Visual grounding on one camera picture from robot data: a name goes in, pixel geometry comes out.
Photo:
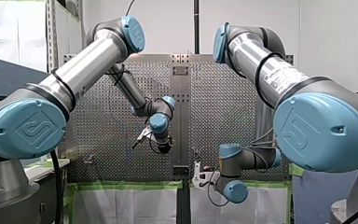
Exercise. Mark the grey board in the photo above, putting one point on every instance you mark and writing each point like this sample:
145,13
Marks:
317,199

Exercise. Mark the black upright pole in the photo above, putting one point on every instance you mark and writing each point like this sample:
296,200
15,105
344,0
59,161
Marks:
196,28

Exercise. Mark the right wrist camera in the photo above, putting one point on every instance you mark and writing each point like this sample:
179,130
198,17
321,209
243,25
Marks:
200,178

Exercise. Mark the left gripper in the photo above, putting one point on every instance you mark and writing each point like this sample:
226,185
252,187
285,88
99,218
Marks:
165,146

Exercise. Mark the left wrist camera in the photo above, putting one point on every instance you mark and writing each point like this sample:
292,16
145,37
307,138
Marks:
144,133

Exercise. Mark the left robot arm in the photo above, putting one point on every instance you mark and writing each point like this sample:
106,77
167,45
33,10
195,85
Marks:
84,67

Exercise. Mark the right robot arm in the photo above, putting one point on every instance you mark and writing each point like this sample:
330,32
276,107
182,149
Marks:
320,130

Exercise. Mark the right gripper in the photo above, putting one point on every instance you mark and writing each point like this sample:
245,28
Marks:
208,169

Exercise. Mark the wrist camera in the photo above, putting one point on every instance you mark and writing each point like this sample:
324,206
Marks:
200,178
144,133

